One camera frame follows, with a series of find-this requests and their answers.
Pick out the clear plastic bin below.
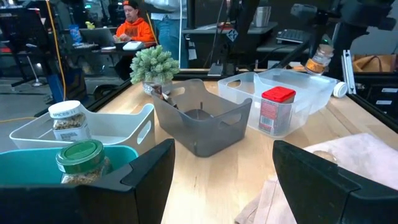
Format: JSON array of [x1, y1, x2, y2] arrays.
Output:
[[254, 68, 339, 115], [217, 72, 313, 139]]

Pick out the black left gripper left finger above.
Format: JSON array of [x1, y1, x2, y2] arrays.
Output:
[[0, 139, 176, 224]]

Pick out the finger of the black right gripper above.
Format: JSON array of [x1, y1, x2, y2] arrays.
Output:
[[328, 21, 354, 78], [307, 18, 324, 58]]

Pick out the blue packet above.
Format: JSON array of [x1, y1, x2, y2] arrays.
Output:
[[68, 24, 82, 44]]

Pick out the white case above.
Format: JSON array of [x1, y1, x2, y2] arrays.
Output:
[[123, 41, 146, 52]]

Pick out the metal cup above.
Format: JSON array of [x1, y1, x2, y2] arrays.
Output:
[[252, 6, 272, 28]]

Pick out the black keyboard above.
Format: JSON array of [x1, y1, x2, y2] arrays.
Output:
[[275, 29, 308, 44]]

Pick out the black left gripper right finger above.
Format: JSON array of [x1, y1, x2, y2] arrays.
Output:
[[272, 139, 398, 224]]

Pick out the silver aluminium bracket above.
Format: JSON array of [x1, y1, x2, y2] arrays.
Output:
[[341, 49, 358, 95]]

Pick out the green artificial plant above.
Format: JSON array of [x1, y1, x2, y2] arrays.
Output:
[[129, 45, 181, 96]]

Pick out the white-lid spice jar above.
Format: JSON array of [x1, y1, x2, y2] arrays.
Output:
[[332, 81, 349, 99], [48, 100, 93, 142]]

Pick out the green-lid spice jar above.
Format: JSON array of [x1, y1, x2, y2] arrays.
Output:
[[55, 139, 113, 185]]

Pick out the person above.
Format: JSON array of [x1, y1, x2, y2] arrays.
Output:
[[143, 0, 189, 69], [112, 0, 156, 43]]

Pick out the grey laptop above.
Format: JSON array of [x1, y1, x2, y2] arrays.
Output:
[[79, 27, 116, 47]]

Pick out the teal plastic bin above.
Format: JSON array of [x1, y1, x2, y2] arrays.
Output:
[[0, 145, 140, 187]]

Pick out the orange brown mix packet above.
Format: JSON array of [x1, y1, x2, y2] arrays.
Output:
[[152, 83, 180, 110]]

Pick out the light grey plastic bin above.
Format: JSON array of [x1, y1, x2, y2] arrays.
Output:
[[9, 103, 156, 156]]

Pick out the smoky translucent plastic bin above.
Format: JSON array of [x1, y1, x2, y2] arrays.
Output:
[[151, 78, 253, 158]]

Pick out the beige cloth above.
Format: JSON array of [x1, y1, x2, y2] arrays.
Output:
[[234, 133, 398, 224]]

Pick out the yellow hanging cable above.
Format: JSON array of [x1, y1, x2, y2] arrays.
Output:
[[45, 0, 68, 101]]

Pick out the brown bag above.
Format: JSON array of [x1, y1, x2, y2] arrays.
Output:
[[353, 54, 397, 73]]

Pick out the red-lid spice tin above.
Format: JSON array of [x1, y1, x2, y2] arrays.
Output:
[[258, 86, 297, 137]]

